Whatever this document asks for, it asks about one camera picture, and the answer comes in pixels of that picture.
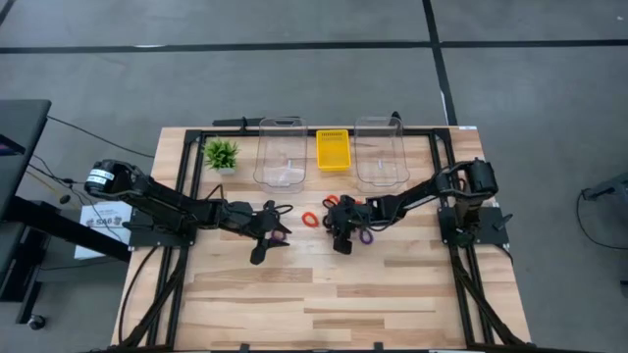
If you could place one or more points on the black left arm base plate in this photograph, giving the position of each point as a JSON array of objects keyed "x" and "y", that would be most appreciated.
[{"x": 147, "y": 237}]

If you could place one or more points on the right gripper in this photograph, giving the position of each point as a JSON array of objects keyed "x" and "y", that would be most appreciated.
[{"x": 353, "y": 216}]

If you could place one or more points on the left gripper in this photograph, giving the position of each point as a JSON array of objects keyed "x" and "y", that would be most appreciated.
[{"x": 243, "y": 218}]

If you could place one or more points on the white paper label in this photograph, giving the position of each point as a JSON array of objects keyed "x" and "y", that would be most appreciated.
[{"x": 98, "y": 216}]

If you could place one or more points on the grey stand foot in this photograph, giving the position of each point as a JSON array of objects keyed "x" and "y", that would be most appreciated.
[{"x": 608, "y": 188}]

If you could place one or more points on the black desk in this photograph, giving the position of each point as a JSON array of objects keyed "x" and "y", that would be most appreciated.
[{"x": 24, "y": 127}]

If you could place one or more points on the yellow plastic basket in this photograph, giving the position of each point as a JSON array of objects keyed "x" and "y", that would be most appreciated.
[{"x": 333, "y": 152}]

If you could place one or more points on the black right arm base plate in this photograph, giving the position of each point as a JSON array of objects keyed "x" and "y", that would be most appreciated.
[{"x": 490, "y": 230}]

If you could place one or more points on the green plant in white pot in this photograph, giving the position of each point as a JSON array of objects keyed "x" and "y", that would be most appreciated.
[{"x": 221, "y": 154}]

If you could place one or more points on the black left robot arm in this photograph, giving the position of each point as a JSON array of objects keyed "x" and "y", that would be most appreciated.
[{"x": 162, "y": 202}]

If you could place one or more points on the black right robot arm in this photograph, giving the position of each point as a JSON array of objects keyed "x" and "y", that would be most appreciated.
[{"x": 412, "y": 196}]

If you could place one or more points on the black caster wheel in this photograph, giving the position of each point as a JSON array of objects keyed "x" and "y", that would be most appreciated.
[{"x": 36, "y": 321}]

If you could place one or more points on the black table clamp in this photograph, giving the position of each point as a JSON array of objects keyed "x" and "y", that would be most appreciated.
[
  {"x": 244, "y": 347},
  {"x": 378, "y": 346}
]

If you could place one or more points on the clear plastic bin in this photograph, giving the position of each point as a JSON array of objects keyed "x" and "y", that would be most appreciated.
[
  {"x": 265, "y": 147},
  {"x": 392, "y": 147}
]

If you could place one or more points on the small black puck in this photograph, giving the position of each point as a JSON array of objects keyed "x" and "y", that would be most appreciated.
[{"x": 65, "y": 199}]

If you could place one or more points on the black mounting bar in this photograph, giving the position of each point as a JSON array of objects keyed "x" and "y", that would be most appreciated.
[{"x": 230, "y": 122}]

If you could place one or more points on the black aluminium table frame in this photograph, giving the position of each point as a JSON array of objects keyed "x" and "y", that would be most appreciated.
[{"x": 422, "y": 131}]

